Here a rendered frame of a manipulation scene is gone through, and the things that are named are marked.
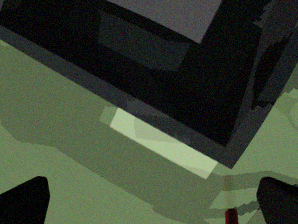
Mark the grey flat plate with hole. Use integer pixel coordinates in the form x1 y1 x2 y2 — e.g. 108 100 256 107
109 0 225 45

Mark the dark red peg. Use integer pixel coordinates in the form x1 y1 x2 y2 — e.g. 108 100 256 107
225 208 239 224

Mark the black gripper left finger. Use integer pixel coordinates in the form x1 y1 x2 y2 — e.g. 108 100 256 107
0 176 51 224

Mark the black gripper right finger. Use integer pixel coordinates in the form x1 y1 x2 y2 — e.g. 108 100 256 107
257 176 298 224

